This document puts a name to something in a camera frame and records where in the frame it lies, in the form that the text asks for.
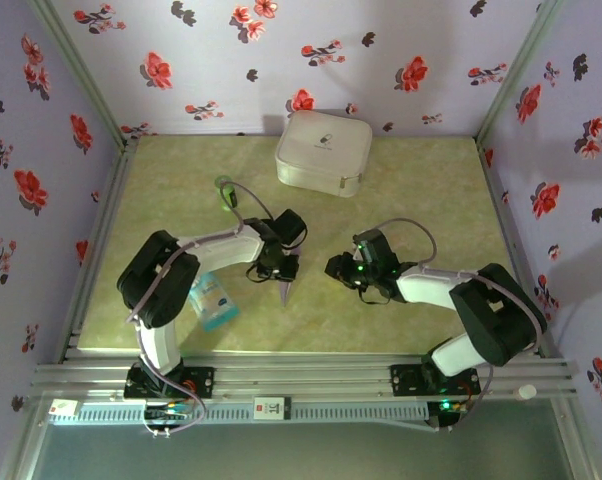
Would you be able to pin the small circuit board with led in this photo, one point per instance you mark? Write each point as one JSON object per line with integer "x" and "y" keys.
{"x": 168, "y": 414}
{"x": 451, "y": 406}

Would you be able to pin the white label card red corner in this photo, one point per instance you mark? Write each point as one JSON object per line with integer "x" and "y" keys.
{"x": 272, "y": 408}

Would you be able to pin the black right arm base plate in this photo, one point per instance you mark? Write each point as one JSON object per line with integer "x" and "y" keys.
{"x": 406, "y": 380}

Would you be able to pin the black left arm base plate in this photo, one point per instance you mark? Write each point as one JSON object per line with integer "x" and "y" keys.
{"x": 201, "y": 382}

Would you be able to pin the white zip case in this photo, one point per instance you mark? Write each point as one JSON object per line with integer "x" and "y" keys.
{"x": 321, "y": 150}

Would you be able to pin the small white sticker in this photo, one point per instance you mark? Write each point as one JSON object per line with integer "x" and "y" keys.
{"x": 63, "y": 408}

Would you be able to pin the small white cap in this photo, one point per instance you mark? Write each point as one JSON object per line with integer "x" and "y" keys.
{"x": 526, "y": 391}

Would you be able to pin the aluminium side rail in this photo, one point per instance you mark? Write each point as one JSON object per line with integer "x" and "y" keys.
{"x": 516, "y": 240}
{"x": 101, "y": 240}

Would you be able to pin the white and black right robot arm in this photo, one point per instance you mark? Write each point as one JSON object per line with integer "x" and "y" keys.
{"x": 431, "y": 292}

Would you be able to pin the green bottle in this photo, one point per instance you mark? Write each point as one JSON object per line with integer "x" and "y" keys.
{"x": 222, "y": 180}

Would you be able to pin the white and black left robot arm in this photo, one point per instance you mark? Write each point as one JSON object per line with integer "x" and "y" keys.
{"x": 231, "y": 247}

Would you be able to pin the aluminium corner post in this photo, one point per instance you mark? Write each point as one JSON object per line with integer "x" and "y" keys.
{"x": 518, "y": 70}
{"x": 81, "y": 75}

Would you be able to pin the blue and white pouch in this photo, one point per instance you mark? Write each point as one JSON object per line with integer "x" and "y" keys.
{"x": 216, "y": 307}

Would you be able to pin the aluminium rail beam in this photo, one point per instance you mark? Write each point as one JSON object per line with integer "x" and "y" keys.
{"x": 306, "y": 372}

